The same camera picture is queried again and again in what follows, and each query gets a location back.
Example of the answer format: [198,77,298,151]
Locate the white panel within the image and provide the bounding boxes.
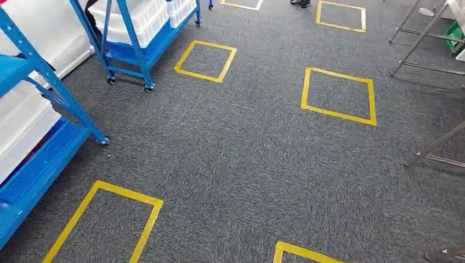
[0,0,97,90]

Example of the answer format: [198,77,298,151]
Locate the green plastic crate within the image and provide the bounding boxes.
[443,20,465,55]

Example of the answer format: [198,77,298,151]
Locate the blue metal shelf cart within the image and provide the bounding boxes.
[69,0,203,94]
[0,7,111,251]

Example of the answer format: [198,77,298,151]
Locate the white plastic crate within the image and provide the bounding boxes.
[88,0,169,49]
[166,0,199,30]
[0,80,63,185]

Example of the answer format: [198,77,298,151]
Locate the blue plastic crate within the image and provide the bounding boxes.
[0,119,92,205]
[104,18,176,61]

